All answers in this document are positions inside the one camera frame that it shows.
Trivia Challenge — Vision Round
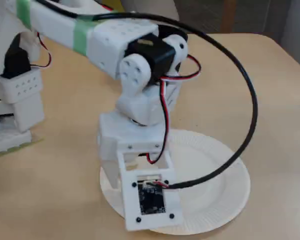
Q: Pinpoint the wooden partition frame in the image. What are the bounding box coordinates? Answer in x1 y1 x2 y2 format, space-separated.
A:
221 0 237 33

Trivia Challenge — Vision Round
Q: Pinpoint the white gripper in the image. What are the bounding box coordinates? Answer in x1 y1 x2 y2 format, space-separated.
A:
97 111 171 190

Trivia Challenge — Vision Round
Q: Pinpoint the thick black camera cable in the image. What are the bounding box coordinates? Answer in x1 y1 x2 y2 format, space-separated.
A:
34 0 259 191

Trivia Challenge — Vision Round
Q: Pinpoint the green tape band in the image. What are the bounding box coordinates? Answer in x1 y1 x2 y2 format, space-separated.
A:
14 0 39 31
72 19 99 57

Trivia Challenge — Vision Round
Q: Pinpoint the black ribbed pot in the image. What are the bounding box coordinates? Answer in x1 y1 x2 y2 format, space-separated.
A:
156 23 190 41

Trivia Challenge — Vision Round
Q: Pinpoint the red white black servo wire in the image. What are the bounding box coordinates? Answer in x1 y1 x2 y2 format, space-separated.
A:
146 54 202 165
31 31 53 69

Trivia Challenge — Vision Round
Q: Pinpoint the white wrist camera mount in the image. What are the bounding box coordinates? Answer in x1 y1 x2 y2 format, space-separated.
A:
116 149 184 231

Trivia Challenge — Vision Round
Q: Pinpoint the white paper plate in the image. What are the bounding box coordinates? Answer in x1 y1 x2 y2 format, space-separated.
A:
99 128 252 236

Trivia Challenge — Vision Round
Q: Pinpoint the thin green base board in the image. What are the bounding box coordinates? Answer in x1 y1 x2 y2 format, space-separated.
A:
0 136 45 161

